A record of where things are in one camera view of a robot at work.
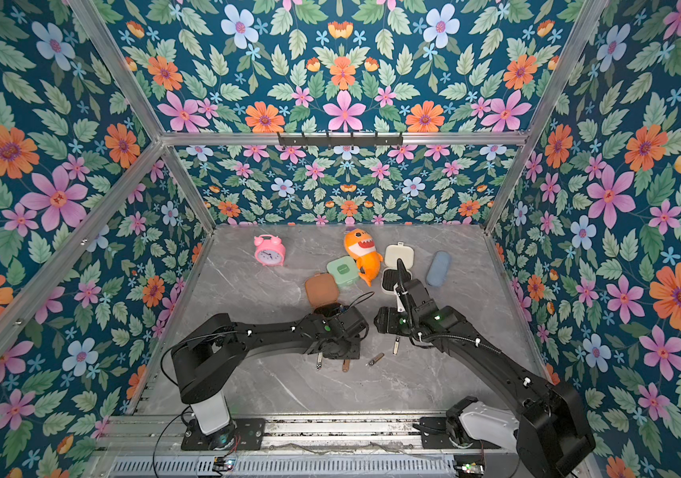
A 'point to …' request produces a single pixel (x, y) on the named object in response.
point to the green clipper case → (343, 270)
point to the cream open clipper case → (388, 274)
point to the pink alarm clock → (269, 250)
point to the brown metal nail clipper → (376, 358)
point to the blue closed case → (438, 269)
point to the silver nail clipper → (320, 360)
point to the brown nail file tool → (345, 364)
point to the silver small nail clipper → (396, 345)
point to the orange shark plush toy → (361, 247)
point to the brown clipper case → (322, 289)
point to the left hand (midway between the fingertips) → (362, 353)
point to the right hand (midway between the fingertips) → (389, 317)
